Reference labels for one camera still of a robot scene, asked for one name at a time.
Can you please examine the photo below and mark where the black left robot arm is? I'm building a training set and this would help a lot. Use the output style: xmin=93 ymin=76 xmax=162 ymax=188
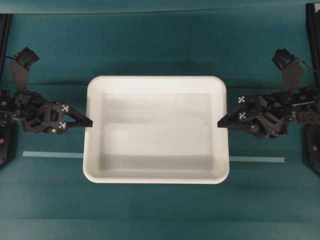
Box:
xmin=0 ymin=47 xmax=93 ymax=167

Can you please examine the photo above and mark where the light blue tape strip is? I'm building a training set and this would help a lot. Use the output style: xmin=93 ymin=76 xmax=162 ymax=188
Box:
xmin=22 ymin=151 xmax=285 ymax=164

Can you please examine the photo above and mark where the white rectangular plastic tray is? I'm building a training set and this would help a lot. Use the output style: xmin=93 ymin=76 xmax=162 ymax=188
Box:
xmin=82 ymin=75 xmax=230 ymax=185

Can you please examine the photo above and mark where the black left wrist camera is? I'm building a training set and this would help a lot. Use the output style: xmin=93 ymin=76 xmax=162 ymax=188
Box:
xmin=9 ymin=47 xmax=40 ymax=93

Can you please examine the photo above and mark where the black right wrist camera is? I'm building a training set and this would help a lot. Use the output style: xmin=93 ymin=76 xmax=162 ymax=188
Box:
xmin=272 ymin=48 xmax=304 ymax=93

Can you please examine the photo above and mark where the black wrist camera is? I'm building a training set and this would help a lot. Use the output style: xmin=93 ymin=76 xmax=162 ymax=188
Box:
xmin=272 ymin=48 xmax=304 ymax=93
xmin=9 ymin=47 xmax=40 ymax=93

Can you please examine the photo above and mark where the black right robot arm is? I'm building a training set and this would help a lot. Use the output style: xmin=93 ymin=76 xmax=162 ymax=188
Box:
xmin=217 ymin=2 xmax=320 ymax=173

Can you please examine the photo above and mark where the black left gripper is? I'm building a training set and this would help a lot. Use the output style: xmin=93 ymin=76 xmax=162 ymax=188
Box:
xmin=9 ymin=92 xmax=93 ymax=134

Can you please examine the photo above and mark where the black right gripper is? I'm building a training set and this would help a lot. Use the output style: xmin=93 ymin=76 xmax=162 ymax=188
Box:
xmin=217 ymin=91 xmax=313 ymax=138

